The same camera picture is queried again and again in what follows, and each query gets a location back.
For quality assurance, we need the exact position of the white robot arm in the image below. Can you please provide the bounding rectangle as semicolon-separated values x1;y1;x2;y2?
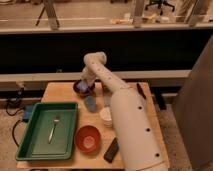
82;52;168;171

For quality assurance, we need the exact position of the orange bowl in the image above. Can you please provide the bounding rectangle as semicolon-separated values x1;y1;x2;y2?
74;125;101;154

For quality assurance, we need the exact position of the blue plastic cup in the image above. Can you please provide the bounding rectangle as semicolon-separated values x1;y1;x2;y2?
84;96;96;112

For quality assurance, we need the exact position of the clear glass cup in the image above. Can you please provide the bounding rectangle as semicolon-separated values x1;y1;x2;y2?
103;96;111;107

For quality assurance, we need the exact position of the white paper cup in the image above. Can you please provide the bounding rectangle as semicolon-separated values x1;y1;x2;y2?
99;107;112;127

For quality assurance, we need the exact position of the black marker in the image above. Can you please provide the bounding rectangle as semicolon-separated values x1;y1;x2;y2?
136;83;146;100

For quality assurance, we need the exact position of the metal spoon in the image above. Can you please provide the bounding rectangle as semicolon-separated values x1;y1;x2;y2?
48;116;60;144

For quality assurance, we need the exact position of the blue power box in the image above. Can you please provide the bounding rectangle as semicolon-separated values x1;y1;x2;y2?
22;105;33;122

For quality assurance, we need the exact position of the black rectangular block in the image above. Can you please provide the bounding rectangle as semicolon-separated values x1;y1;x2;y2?
103;138;119;163

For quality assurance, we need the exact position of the green plastic tray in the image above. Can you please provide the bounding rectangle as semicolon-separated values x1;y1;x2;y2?
16;102;78;161

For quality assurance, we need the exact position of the office chair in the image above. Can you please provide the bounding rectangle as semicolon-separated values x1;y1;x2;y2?
145;0;175;15

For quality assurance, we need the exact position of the black cable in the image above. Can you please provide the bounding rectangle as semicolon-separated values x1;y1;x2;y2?
5;87;26;148

